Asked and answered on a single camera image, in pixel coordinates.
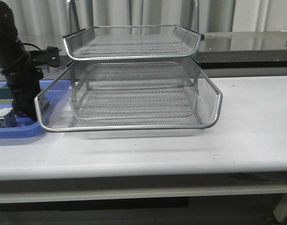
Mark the green and beige switch module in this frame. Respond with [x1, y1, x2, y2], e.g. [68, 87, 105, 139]
[0, 85, 13, 105]

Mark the grey pleated curtain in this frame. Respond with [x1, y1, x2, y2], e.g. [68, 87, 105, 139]
[7, 0, 287, 54]

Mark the mesh rack tray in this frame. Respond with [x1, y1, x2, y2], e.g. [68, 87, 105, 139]
[35, 57, 222, 132]
[63, 24, 202, 60]
[74, 88, 197, 120]

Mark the grey metal rack frame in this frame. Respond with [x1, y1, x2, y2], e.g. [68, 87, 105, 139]
[66, 0, 205, 94]

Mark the red emergency stop button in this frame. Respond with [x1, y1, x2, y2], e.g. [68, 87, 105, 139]
[13, 108, 26, 117]

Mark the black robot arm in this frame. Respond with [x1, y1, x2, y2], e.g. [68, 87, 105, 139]
[0, 0, 60, 120]

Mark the white table leg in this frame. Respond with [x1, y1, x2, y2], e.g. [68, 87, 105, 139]
[273, 193, 287, 223]

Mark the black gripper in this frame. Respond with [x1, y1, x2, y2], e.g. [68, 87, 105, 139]
[0, 46, 60, 121]

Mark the white terminal block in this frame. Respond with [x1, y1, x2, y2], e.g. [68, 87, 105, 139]
[0, 108, 16, 128]

